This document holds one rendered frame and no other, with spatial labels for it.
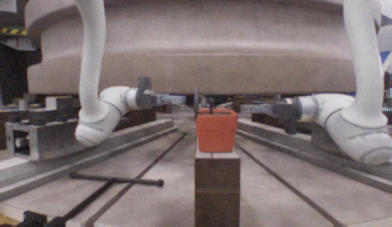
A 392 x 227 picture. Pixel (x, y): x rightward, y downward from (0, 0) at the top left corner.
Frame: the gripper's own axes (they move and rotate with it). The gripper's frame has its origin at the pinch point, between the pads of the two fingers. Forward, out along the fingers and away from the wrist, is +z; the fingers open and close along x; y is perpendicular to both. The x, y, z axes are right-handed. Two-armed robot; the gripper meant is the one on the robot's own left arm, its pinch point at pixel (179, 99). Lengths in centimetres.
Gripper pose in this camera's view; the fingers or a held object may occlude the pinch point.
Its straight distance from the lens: 76.4
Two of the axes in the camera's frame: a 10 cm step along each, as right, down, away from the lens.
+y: 0.1, 10.0, 0.8
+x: -3.9, 0.8, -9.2
